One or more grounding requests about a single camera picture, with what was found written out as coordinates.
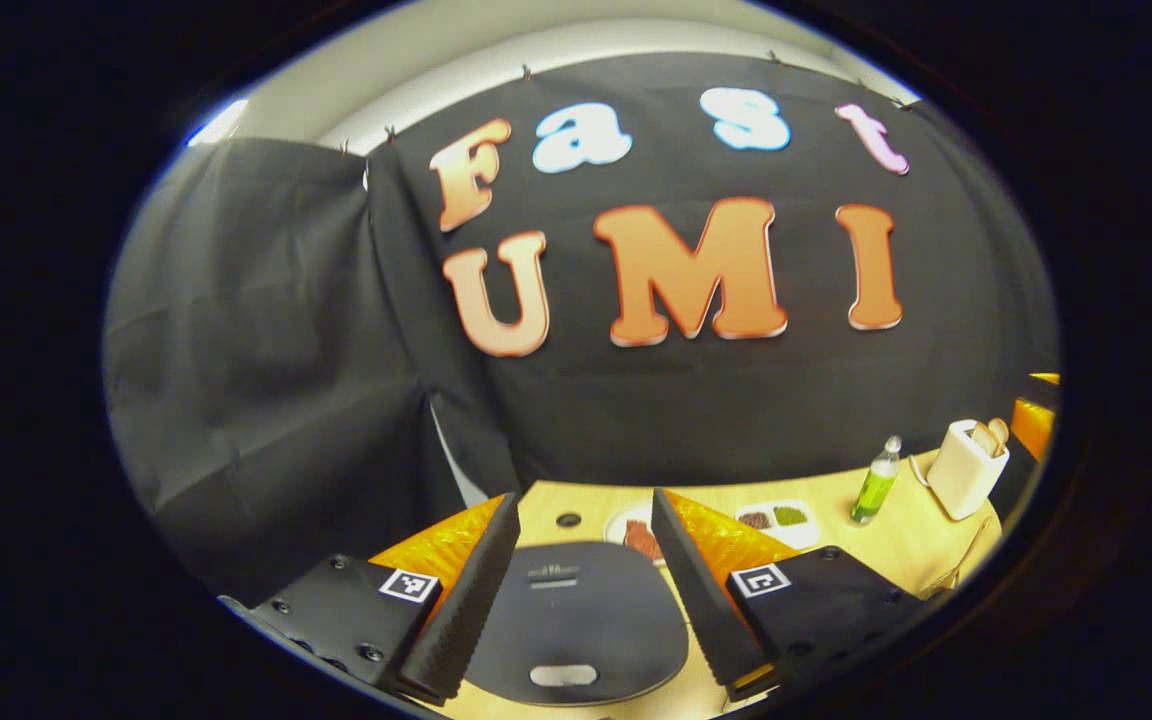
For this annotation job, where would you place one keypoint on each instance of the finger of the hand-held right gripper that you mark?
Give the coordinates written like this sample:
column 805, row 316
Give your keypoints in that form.
column 1033, row 425
column 1046, row 379

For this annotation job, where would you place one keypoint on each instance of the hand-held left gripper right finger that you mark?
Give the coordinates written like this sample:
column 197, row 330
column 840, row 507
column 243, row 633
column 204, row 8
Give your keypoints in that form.
column 701, row 600

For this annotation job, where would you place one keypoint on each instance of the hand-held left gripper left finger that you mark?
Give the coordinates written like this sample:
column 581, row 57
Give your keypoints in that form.
column 461, row 620

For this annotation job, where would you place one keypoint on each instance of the black rice cooker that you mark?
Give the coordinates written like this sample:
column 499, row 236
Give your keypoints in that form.
column 576, row 620

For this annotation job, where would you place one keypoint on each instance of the bread slice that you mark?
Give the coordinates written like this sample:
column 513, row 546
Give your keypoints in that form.
column 983, row 438
column 999, row 430

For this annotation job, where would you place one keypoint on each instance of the red meat piece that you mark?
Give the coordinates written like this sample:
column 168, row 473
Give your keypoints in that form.
column 642, row 540

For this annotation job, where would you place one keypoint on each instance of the white toaster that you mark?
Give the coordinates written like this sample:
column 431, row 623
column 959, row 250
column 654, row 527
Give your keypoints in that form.
column 961, row 480

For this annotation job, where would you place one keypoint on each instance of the white round plate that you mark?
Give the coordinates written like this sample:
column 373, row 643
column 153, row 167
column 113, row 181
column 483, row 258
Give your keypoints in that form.
column 616, row 525

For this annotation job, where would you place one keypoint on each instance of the white divided grain dish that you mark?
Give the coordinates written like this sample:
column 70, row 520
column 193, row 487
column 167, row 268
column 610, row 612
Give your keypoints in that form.
column 796, row 535

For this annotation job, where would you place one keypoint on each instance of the dark table grommet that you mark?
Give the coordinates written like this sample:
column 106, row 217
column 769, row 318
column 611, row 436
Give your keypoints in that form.
column 568, row 519

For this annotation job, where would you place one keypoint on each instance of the green label water bottle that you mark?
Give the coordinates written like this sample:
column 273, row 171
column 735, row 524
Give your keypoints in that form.
column 874, row 490

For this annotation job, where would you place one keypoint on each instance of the black backdrop cloth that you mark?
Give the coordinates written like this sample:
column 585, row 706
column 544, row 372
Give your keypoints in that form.
column 266, row 350

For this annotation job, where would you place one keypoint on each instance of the ceiling light panel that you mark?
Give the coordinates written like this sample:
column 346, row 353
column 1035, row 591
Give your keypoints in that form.
column 218, row 122

